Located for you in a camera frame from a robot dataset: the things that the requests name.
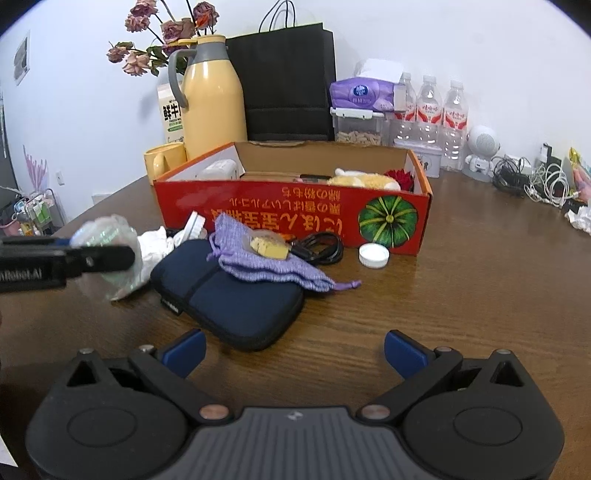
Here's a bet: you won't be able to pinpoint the red artificial rose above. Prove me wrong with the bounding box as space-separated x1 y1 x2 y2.
384 169 414 191

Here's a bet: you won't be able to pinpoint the purple tissue pack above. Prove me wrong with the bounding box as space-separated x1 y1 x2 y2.
329 78 397 112

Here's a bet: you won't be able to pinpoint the white tissue paper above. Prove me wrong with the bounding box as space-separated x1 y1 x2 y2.
136 226 178 273

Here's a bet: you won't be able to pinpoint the pink feather decoration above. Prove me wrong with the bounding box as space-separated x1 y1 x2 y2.
23 145 49 195

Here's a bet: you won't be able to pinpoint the colourful snack packet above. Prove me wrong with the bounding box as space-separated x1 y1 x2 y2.
568 148 591 201

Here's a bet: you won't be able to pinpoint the wall picture frame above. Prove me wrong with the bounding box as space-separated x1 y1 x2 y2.
12 30 32 87

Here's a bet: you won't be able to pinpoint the clear seed container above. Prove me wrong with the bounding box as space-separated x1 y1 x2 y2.
330 107 386 147

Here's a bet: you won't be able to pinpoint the black paper bag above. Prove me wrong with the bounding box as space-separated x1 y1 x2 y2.
225 0 337 141

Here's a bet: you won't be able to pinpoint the yellow thermos jug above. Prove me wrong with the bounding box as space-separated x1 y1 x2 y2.
167 34 247 160

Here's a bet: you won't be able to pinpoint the crumpled white tissue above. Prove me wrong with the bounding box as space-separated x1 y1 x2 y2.
563 203 591 236

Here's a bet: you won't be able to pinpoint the red cardboard box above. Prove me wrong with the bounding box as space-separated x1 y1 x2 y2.
152 141 433 257

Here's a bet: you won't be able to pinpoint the white plastic bottle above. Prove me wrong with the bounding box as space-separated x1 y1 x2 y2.
198 159 238 181

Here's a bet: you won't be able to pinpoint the tangled white cables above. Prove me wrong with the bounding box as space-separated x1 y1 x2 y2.
526 159 573 206

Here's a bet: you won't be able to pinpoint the white bottle cap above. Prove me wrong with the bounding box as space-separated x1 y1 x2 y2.
359 244 389 268

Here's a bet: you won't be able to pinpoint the yellow mug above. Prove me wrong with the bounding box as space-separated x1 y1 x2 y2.
143 143 188 186

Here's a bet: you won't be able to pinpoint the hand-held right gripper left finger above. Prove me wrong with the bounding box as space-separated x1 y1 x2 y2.
65 329 235 425

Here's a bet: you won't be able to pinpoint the iridescent glitter bag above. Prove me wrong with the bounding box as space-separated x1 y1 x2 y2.
69 215 139 301

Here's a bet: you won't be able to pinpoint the clear water bottle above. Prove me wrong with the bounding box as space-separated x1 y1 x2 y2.
441 80 469 172
390 72 419 144
416 75 444 144

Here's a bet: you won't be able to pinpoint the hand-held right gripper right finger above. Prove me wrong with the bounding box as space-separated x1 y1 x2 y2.
356 329 527 425

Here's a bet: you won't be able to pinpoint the metal storage rack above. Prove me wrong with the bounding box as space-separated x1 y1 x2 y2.
0 187 65 241

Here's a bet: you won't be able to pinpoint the navy zip pouch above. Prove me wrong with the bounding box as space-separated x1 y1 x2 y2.
150 240 305 352

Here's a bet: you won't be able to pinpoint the white robot-shaped speaker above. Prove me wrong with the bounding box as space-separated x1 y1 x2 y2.
462 124 502 183

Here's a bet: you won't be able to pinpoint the white metal tin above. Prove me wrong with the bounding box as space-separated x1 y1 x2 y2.
393 140 441 178

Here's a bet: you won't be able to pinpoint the tangled black charger cables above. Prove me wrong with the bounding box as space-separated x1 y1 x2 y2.
492 154 532 197

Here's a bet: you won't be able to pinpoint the white charger plug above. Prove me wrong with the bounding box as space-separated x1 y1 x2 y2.
182 211 207 241

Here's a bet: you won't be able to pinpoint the dried pink flower bouquet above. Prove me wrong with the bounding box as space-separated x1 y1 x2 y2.
107 0 220 77

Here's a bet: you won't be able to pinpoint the purple knit drawstring pouch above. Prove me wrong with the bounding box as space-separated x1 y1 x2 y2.
208 212 363 294

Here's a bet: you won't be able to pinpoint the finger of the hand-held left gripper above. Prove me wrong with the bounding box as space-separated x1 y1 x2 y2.
0 244 136 280
0 235 72 250

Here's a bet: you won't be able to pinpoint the white milk carton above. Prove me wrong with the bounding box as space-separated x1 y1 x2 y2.
157 83 186 144

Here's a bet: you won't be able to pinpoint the black power cable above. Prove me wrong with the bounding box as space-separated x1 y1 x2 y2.
284 232 345 266

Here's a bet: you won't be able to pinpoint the small yellow wrapped block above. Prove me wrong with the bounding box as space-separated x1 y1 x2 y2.
249 233 291 261

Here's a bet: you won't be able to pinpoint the yellow and white plush toy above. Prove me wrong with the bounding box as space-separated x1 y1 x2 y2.
330 168 402 191

